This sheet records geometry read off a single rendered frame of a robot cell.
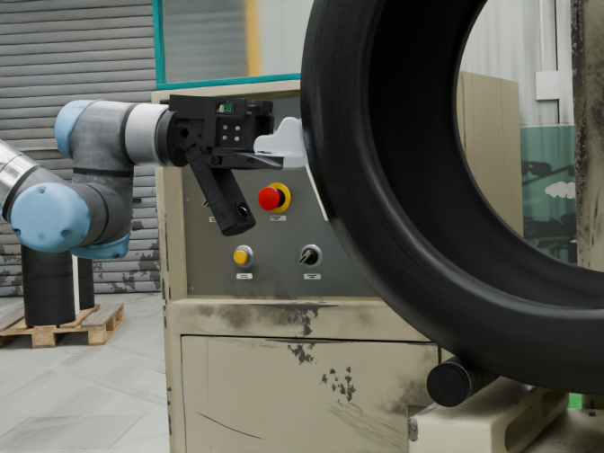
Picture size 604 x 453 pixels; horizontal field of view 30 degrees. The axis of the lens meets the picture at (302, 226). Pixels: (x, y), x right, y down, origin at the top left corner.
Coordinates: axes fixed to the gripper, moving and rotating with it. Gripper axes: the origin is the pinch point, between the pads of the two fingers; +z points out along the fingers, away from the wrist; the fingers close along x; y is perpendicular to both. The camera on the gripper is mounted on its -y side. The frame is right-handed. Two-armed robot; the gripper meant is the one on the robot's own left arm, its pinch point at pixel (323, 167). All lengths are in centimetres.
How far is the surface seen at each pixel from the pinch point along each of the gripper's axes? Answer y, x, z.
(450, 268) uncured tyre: -7.9, -12.2, 19.6
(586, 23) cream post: 19.3, 28.2, 22.1
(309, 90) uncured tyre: 8.4, -10.8, 2.8
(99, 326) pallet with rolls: -145, 496, -378
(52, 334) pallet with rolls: -152, 482, -405
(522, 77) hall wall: 49, 905, -214
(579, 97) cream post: 10.1, 28.1, 22.0
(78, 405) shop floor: -145, 331, -272
